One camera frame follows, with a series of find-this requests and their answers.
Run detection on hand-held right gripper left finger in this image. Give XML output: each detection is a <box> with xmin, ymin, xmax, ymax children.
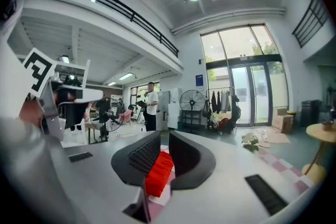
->
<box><xmin>62</xmin><ymin>130</ymin><xmax>162</xmax><ymax>223</ymax></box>

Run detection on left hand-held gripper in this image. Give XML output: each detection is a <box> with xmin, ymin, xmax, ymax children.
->
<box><xmin>22</xmin><ymin>47</ymin><xmax>104</xmax><ymax>141</ymax></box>

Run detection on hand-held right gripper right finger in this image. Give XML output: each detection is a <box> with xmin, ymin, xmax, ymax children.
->
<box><xmin>157</xmin><ymin>130</ymin><xmax>313</xmax><ymax>224</ymax></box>

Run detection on red long-sleeve shirt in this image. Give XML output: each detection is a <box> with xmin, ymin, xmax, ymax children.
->
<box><xmin>145</xmin><ymin>151</ymin><xmax>175</xmax><ymax>198</ymax></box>

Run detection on person's left hand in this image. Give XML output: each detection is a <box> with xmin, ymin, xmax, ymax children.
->
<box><xmin>19</xmin><ymin>99</ymin><xmax>44</xmax><ymax>125</ymax></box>

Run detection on white shelving rack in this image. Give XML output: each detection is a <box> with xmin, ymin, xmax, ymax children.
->
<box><xmin>15</xmin><ymin>54</ymin><xmax>92</xmax><ymax>145</ymax></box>

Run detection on pink armchair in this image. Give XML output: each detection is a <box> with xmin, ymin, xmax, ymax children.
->
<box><xmin>117</xmin><ymin>109</ymin><xmax>134</xmax><ymax>124</ymax></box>

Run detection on white cabinet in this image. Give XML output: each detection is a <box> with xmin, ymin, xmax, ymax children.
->
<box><xmin>156</xmin><ymin>87</ymin><xmax>184</xmax><ymax>131</ymax></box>

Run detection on large black standing fan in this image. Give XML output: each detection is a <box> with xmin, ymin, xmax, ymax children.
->
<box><xmin>178</xmin><ymin>89</ymin><xmax>206</xmax><ymax>132</ymax></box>

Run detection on clothes rack with garments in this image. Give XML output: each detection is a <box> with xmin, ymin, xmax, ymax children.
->
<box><xmin>204</xmin><ymin>86</ymin><xmax>242</xmax><ymax>135</ymax></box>

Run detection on white flowers in pot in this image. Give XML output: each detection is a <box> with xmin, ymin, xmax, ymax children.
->
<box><xmin>240</xmin><ymin>131</ymin><xmax>264</xmax><ymax>153</ymax></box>

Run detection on flat cardboard sheets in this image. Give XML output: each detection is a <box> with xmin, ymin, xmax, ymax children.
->
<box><xmin>261</xmin><ymin>126</ymin><xmax>291</xmax><ymax>144</ymax></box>

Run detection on glass entrance door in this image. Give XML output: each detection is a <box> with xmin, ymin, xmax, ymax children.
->
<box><xmin>205</xmin><ymin>54</ymin><xmax>290</xmax><ymax>127</ymax></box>

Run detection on black balcony railing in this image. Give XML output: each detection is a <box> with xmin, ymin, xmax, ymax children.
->
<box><xmin>291</xmin><ymin>0</ymin><xmax>329</xmax><ymax>49</ymax></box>
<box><xmin>27</xmin><ymin>0</ymin><xmax>180</xmax><ymax>59</ymax></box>

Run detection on pink checkered tablecloth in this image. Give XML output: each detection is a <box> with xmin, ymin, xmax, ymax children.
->
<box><xmin>146</xmin><ymin>143</ymin><xmax>316</xmax><ymax>218</ymax></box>

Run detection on cardboard box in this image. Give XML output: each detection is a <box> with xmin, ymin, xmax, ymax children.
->
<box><xmin>271</xmin><ymin>106</ymin><xmax>295</xmax><ymax>135</ymax></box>

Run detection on black box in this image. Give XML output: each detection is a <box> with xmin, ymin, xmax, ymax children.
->
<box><xmin>300</xmin><ymin>99</ymin><xmax>323</xmax><ymax>129</ymax></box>

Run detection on round wooden side table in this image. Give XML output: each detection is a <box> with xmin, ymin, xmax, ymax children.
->
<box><xmin>301</xmin><ymin>121</ymin><xmax>336</xmax><ymax>187</ymax></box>

